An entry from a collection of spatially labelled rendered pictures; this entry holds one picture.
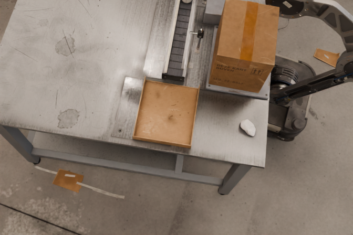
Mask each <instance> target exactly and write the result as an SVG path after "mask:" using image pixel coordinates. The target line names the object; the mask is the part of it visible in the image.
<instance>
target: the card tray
mask: <svg viewBox="0 0 353 235"><path fill-rule="evenodd" d="M199 90H200V85H199V88H193V87H186V86H180V85H176V84H170V83H163V82H157V81H151V80H146V77H144V82H143V87H142V92H141V97H140V102H139V107H138V112H137V117H136V122H135V125H134V130H133V135H132V138H133V139H134V140H140V141H146V142H153V143H159V144H165V145H172V146H178V147H185V148H191V145H192V138H193V131H194V124H195V116H196V109H197V104H198V97H199Z"/></svg>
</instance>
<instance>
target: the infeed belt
mask: <svg viewBox="0 0 353 235"><path fill-rule="evenodd" d="M192 1H193V0H192ZM192 1H191V2H190V3H188V4H186V3H184V2H183V1H182V0H180V4H179V10H178V15H177V19H176V25H175V30H174V36H173V42H172V47H171V53H170V58H169V64H168V69H167V73H164V74H166V75H170V76H176V77H182V75H183V70H181V66H182V60H183V54H184V48H185V42H186V36H187V32H188V25H189V19H190V13H191V7H192Z"/></svg>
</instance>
